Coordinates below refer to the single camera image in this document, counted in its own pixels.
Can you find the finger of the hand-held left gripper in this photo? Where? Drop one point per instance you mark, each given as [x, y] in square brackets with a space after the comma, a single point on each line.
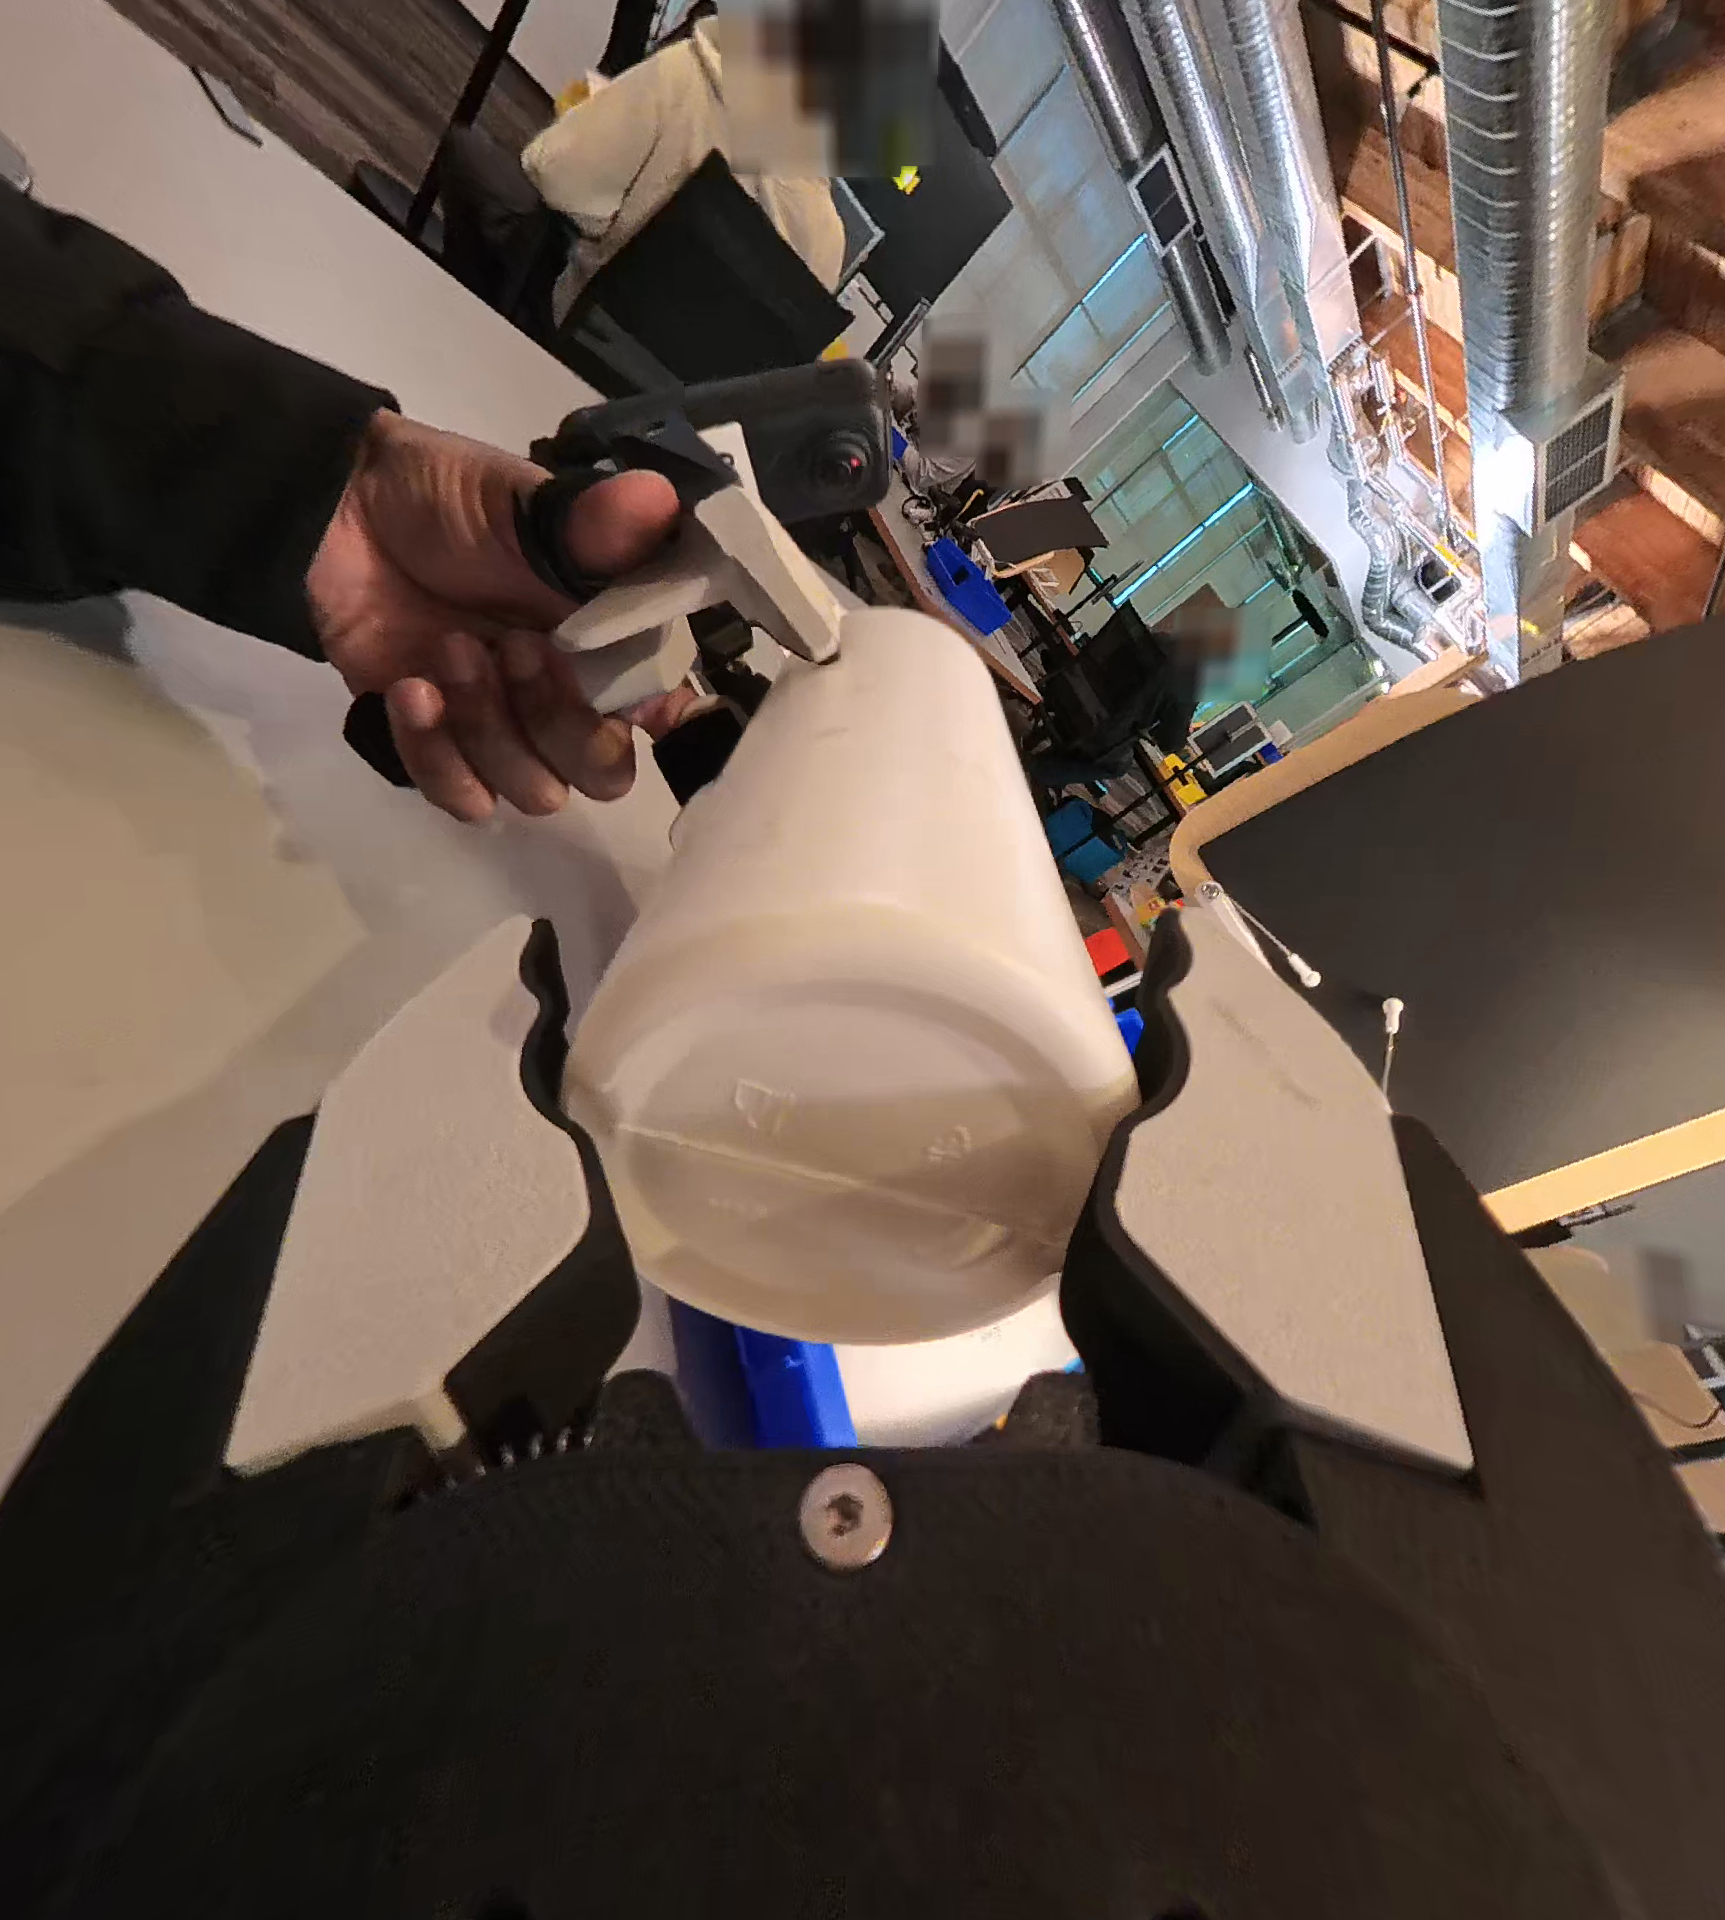
[764, 555]

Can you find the blue storage bin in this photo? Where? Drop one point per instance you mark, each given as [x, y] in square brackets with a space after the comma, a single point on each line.
[773, 1388]

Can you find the black office chair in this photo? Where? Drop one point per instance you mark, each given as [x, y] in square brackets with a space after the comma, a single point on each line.
[711, 286]

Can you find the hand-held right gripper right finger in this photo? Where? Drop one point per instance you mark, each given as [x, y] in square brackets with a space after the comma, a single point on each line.
[1282, 1246]

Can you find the silver ventilation duct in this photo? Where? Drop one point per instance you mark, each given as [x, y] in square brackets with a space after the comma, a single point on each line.
[1193, 135]
[1522, 227]

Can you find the person's left forearm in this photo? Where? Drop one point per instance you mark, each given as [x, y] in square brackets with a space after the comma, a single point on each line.
[81, 421]

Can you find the small blue bin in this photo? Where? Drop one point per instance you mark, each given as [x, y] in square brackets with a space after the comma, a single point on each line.
[970, 587]

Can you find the black panel with wooden edge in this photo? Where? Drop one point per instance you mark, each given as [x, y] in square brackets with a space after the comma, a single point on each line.
[1553, 899]

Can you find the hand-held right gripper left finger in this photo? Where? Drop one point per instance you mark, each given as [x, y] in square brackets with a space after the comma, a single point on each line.
[412, 1201]

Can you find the white bottle with black lid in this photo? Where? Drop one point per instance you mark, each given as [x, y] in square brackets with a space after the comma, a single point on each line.
[864, 899]

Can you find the person's left hand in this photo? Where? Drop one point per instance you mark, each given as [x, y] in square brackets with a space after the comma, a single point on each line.
[428, 600]

